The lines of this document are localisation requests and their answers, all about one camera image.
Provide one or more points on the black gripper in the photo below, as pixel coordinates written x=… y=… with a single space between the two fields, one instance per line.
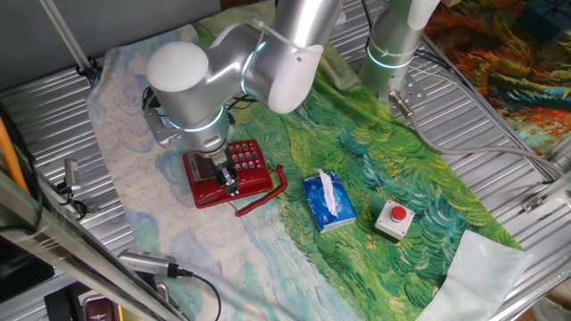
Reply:
x=220 y=165

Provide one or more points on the red telephone handset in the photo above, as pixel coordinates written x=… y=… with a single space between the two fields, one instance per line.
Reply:
x=250 y=185

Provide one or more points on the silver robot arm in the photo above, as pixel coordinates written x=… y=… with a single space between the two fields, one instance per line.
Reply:
x=285 y=44

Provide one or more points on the red telephone base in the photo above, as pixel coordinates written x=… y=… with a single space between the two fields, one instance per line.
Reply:
x=245 y=156

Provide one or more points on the dark red desk telephone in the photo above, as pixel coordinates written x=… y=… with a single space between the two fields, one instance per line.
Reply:
x=100 y=307

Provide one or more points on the blue tissue pack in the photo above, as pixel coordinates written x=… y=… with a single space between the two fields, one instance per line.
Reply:
x=343 y=214

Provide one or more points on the grey emergency stop button box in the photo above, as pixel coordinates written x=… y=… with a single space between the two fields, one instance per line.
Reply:
x=386 y=225

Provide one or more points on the green blue painted cloth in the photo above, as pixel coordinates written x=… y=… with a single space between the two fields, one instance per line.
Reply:
x=401 y=156

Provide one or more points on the aluminium pole with clamp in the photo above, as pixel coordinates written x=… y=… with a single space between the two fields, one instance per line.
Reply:
x=67 y=40

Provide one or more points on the orange painted cloth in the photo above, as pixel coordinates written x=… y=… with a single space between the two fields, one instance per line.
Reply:
x=513 y=80

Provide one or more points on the dark blue box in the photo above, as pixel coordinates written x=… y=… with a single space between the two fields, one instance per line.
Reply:
x=546 y=18

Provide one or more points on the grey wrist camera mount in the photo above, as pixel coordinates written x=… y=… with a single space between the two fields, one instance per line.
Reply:
x=156 y=127

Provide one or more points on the silver cylindrical camera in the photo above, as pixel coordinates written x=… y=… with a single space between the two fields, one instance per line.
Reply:
x=147 y=263

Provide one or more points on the silver camera on stand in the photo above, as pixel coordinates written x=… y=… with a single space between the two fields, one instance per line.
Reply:
x=71 y=174

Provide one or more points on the aluminium frame bar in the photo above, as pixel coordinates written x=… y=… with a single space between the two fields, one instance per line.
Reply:
x=67 y=249

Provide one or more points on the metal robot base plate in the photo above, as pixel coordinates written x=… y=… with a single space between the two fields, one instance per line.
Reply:
x=412 y=89

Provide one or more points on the aluminium frame rail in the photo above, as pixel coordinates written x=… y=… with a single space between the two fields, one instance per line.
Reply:
x=546 y=191

